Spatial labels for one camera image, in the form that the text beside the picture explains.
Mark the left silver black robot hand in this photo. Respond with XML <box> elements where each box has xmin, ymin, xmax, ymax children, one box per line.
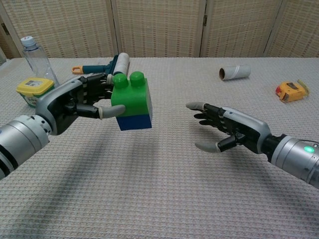
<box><xmin>34</xmin><ymin>73</ymin><xmax>126</xmax><ymax>136</ymax></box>

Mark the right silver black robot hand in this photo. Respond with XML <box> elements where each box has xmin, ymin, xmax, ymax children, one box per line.
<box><xmin>185</xmin><ymin>101</ymin><xmax>272</xmax><ymax>156</ymax></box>

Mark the green building block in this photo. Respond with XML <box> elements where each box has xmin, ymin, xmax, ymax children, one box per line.
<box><xmin>111</xmin><ymin>71</ymin><xmax>152</xmax><ymax>118</ymax></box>

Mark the blue building block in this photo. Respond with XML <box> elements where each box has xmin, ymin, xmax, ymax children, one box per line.
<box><xmin>116</xmin><ymin>114</ymin><xmax>153</xmax><ymax>132</ymax></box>

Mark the green tub with yellow lid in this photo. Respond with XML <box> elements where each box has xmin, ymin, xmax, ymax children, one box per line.
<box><xmin>16</xmin><ymin>77</ymin><xmax>55</xmax><ymax>108</ymax></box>

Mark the clear plastic bottle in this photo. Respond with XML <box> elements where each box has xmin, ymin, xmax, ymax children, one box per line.
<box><xmin>20</xmin><ymin>36</ymin><xmax>60</xmax><ymax>88</ymax></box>

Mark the yellow tape measure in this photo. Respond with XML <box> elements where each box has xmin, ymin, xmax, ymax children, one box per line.
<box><xmin>275</xmin><ymin>79</ymin><xmax>311</xmax><ymax>103</ymax></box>

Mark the grey cardboard tube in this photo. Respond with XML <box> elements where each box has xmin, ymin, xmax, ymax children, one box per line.
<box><xmin>219</xmin><ymin>65</ymin><xmax>251</xmax><ymax>82</ymax></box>

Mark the teal lint roller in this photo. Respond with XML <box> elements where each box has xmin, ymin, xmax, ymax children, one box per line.
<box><xmin>71</xmin><ymin>52</ymin><xmax>131</xmax><ymax>82</ymax></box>

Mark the beige woven table cloth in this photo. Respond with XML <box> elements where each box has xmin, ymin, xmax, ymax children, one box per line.
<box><xmin>0</xmin><ymin>57</ymin><xmax>319</xmax><ymax>239</ymax></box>

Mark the beige woven folding screen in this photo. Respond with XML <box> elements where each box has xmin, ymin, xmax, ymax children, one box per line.
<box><xmin>0</xmin><ymin>0</ymin><xmax>319</xmax><ymax>59</ymax></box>

